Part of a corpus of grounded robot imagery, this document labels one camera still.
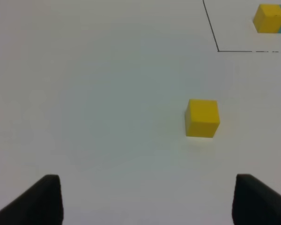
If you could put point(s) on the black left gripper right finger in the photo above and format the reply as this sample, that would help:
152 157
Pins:
255 203

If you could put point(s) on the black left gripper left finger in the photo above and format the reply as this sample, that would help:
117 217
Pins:
41 204

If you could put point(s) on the template yellow cube block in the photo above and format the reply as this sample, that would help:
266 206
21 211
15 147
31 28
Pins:
267 18

